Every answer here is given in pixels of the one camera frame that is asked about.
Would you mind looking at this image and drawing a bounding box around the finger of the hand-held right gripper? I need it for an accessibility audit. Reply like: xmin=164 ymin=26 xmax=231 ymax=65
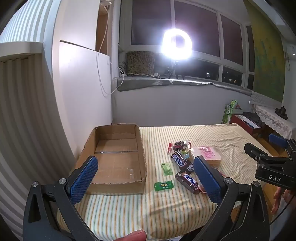
xmin=269 ymin=133 xmax=296 ymax=153
xmin=244 ymin=142 xmax=271 ymax=161

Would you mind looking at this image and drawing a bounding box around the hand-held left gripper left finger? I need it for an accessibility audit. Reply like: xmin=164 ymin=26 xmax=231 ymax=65
xmin=23 ymin=156 xmax=99 ymax=241

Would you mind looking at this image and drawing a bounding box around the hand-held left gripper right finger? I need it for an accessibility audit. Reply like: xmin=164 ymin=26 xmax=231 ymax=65
xmin=194 ymin=156 xmax=270 ymax=241

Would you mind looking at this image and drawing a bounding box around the dark blue snack packet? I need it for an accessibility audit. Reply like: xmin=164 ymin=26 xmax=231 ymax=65
xmin=185 ymin=162 xmax=197 ymax=175

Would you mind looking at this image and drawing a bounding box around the brown chocolate bar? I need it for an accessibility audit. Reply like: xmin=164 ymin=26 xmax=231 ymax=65
xmin=174 ymin=172 xmax=201 ymax=194
xmin=171 ymin=151 xmax=191 ymax=172

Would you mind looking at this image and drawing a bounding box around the sliced bread packet pink print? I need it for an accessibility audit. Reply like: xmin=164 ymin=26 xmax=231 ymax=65
xmin=191 ymin=145 xmax=222 ymax=166

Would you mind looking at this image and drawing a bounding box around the green lidded jelly cup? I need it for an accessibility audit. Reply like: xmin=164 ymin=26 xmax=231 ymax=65
xmin=180 ymin=149 xmax=194 ymax=161

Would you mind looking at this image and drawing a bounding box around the brown cardboard box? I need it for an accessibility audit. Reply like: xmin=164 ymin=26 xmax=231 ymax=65
xmin=67 ymin=123 xmax=147 ymax=195

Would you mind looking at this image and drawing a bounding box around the light green candy packet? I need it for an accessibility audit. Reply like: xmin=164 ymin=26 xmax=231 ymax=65
xmin=161 ymin=163 xmax=174 ymax=176

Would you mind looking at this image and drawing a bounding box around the dark green candy packet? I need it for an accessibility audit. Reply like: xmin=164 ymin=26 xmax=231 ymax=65
xmin=154 ymin=180 xmax=173 ymax=192

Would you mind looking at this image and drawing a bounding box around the person's right hand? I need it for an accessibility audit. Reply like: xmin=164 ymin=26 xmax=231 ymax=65
xmin=272 ymin=186 xmax=296 ymax=214

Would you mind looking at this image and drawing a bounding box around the person's left hand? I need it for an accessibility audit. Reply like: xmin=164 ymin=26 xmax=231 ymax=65
xmin=111 ymin=229 xmax=147 ymax=241

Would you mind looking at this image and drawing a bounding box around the white lace cloth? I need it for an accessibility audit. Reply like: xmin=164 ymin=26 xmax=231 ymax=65
xmin=253 ymin=104 xmax=294 ymax=139

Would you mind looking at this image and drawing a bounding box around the dark figurine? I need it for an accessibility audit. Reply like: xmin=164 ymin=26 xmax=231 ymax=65
xmin=275 ymin=105 xmax=288 ymax=120

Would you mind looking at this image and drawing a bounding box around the red shoe box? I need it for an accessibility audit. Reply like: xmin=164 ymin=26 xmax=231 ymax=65
xmin=231 ymin=113 xmax=264 ymax=139

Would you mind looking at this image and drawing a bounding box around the dark cloth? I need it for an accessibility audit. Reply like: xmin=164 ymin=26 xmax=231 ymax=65
xmin=242 ymin=111 xmax=261 ymax=123

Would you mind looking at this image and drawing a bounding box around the green tissue pack bag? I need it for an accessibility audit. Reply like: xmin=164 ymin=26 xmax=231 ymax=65
xmin=221 ymin=100 xmax=238 ymax=124

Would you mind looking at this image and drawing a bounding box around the white cupboard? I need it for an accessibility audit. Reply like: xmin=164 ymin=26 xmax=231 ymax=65
xmin=52 ymin=0 xmax=114 ymax=130

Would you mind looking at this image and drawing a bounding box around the black tripod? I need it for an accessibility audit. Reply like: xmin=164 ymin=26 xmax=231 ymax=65
xmin=165 ymin=60 xmax=185 ymax=80

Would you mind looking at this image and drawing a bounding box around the leopard print cushion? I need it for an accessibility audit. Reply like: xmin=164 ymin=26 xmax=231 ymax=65
xmin=126 ymin=51 xmax=155 ymax=75

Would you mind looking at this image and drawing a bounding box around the yellow green wall map poster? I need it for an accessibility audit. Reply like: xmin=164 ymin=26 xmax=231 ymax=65
xmin=245 ymin=0 xmax=286 ymax=107

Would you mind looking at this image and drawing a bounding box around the white cable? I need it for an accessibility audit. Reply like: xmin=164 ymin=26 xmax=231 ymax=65
xmin=97 ymin=3 xmax=124 ymax=95

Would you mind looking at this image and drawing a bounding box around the white ring light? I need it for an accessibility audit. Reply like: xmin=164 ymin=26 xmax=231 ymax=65
xmin=161 ymin=28 xmax=193 ymax=59

